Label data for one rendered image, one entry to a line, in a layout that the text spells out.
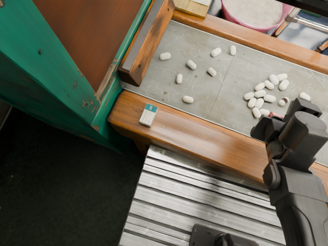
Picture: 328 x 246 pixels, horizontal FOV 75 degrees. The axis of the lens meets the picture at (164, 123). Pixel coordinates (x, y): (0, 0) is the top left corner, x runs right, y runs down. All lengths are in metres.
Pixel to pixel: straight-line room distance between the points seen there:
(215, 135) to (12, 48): 0.51
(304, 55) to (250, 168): 0.42
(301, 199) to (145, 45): 0.50
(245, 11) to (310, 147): 0.61
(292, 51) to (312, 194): 0.53
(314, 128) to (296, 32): 0.64
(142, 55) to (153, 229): 0.51
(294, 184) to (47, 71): 0.43
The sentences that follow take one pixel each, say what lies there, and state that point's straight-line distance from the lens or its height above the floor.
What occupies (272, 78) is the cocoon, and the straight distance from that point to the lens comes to 0.78.
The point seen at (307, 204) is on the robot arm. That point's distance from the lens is 0.42.
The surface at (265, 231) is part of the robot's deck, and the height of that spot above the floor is 0.67.
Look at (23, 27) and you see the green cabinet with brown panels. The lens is 0.31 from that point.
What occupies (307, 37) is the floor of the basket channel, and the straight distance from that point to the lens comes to 1.05.
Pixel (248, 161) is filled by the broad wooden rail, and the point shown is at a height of 0.76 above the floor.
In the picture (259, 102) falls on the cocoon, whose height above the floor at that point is 0.76.
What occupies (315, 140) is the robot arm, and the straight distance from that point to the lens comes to 0.45.
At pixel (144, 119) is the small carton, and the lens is 0.61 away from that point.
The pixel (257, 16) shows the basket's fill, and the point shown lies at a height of 0.73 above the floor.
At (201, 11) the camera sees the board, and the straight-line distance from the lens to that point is 0.82.
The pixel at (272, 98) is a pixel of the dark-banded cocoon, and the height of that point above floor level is 0.76.
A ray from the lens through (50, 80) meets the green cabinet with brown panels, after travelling 0.37.
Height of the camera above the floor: 1.37
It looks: 75 degrees down
